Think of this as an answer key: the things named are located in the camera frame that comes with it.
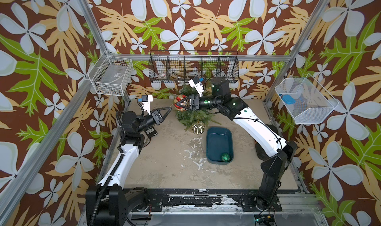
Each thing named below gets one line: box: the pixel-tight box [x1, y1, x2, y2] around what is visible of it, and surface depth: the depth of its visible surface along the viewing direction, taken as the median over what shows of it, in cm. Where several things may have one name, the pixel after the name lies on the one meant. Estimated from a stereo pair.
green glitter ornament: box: [220, 152, 231, 163], surface depth 86 cm
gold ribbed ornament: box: [191, 120, 205, 135], surface depth 76 cm
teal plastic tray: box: [205, 126, 234, 166], surface depth 96 cm
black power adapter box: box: [144, 126, 159, 139], surface depth 100 cm
